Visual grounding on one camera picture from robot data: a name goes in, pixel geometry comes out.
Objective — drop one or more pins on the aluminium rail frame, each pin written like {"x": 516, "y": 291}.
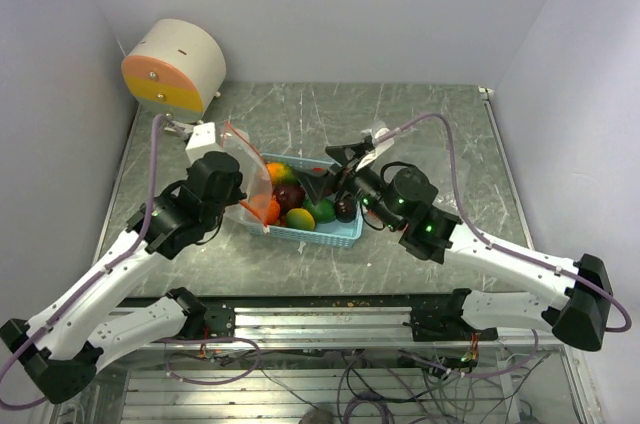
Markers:
{"x": 373, "y": 359}

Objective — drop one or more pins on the green lime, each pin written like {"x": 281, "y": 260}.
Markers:
{"x": 323, "y": 212}

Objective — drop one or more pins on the orange green mango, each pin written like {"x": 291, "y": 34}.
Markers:
{"x": 281, "y": 174}

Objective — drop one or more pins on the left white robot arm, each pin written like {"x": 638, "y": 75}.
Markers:
{"x": 66, "y": 345}

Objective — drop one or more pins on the white bracket on table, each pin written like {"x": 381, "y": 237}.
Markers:
{"x": 181, "y": 130}

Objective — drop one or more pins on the round drawer cabinet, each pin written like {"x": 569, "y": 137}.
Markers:
{"x": 177, "y": 68}

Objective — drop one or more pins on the dark purple mangosteen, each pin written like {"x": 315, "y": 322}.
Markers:
{"x": 289, "y": 196}

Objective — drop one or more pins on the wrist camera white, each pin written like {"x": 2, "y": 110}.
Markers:
{"x": 204, "y": 139}
{"x": 376, "y": 132}

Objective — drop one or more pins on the light blue plastic basket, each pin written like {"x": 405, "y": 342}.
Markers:
{"x": 335, "y": 233}

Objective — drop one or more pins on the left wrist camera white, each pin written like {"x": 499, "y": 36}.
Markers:
{"x": 204, "y": 139}

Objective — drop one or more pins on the clear orange zip bag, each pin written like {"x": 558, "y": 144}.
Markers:
{"x": 256, "y": 179}

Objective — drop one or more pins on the yellow green mango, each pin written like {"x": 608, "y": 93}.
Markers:
{"x": 300, "y": 219}

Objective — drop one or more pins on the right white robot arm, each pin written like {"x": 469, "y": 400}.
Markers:
{"x": 571, "y": 299}

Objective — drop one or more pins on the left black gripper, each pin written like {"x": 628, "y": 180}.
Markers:
{"x": 234, "y": 193}

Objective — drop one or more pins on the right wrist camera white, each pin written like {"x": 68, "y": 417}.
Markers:
{"x": 376, "y": 132}

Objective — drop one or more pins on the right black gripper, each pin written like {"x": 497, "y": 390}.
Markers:
{"x": 316, "y": 186}

